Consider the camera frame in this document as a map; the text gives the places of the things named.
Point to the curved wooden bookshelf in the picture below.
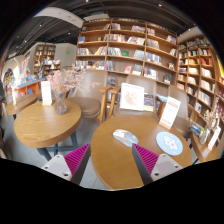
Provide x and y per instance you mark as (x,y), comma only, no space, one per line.
(200,76)

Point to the round light blue mouse pad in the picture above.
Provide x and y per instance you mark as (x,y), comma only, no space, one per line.
(169,143)

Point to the distant wooden bookshelf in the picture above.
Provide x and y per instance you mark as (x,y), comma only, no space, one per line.
(45,55)

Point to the dark book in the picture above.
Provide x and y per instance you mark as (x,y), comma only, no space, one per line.
(149,102)

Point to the white sign on wooden base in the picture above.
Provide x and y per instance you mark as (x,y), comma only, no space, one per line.
(46,93)
(214,138)
(170,111)

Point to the glass vase with dried flowers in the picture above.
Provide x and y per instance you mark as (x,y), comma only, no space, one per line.
(204,136)

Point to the large wooden bookshelf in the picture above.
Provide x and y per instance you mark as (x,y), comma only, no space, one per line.
(133,50)

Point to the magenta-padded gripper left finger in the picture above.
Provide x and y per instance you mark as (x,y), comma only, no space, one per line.
(76,159)

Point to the blue display counter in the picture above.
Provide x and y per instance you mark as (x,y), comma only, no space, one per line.
(28,87)

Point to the grey computer mouse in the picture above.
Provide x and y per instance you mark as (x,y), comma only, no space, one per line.
(125,137)

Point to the glass vase with pink flowers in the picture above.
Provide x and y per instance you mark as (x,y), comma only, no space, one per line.
(60,104)

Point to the stack of blue books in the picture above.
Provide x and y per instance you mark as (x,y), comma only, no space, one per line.
(196,128)

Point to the light blue book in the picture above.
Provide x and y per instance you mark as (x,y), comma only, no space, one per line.
(162,98)

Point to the white framed pink flower picture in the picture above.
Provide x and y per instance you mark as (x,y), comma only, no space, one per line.
(131,96)

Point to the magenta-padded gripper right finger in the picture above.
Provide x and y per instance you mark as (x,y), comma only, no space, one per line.
(146,159)

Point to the round wooden side table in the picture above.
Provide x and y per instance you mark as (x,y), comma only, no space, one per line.
(40,128)
(203,151)
(21,102)

